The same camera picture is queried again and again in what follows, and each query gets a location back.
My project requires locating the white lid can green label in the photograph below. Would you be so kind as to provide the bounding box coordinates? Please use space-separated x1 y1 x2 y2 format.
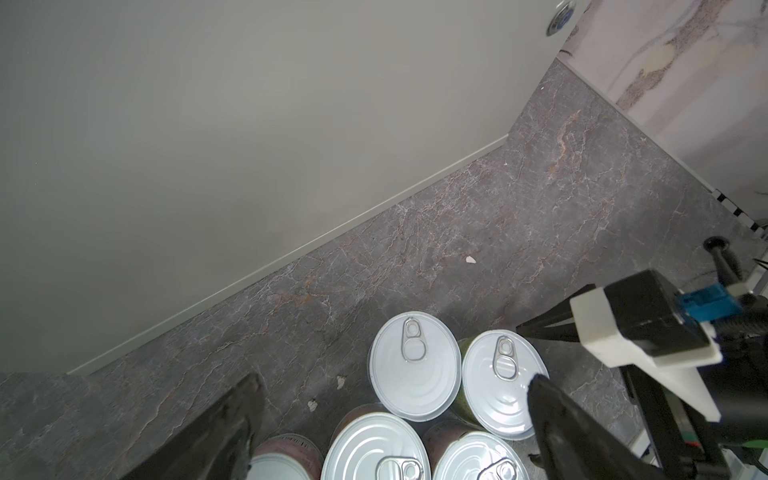
452 329 549 441

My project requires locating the grey metal cabinet box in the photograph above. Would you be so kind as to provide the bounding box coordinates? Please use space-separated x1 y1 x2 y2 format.
1 1 587 374

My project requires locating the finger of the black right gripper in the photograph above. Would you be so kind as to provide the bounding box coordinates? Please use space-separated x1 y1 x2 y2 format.
516 284 596 343

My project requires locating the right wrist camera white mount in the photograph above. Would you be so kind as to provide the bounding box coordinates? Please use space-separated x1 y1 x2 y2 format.
568 269 746 422

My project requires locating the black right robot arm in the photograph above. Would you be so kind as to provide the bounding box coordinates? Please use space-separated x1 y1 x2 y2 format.
517 236 767 479

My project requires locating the white lid can pink label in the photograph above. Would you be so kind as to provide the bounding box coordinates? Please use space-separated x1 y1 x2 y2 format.
246 433 323 480

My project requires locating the round cabinet key lock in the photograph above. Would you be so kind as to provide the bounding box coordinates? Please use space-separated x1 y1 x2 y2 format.
546 0 577 37

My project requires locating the white lid can blue label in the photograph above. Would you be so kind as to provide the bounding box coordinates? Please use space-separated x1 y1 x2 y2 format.
368 311 461 423

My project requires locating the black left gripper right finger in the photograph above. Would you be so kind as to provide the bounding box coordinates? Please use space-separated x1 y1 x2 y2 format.
527 374 665 479

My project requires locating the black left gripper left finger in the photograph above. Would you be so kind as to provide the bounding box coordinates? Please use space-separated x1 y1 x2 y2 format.
124 373 265 480

